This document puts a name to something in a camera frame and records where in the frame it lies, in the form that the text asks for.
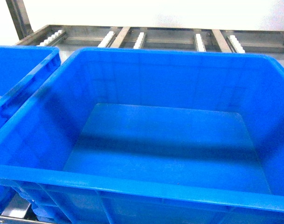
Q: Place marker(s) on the blue crate upper middle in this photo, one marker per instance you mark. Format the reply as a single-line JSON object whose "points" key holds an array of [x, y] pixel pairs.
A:
{"points": [[144, 140]]}

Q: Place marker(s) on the blue crate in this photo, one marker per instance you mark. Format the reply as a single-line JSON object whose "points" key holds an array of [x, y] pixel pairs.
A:
{"points": [[23, 69], [144, 140]]}

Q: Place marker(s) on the blue crate upper left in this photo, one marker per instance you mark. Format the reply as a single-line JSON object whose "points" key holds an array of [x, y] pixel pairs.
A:
{"points": [[23, 69]]}

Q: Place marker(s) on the metal roller shelf rack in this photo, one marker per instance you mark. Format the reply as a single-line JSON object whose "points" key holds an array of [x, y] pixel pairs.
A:
{"points": [[155, 37]]}

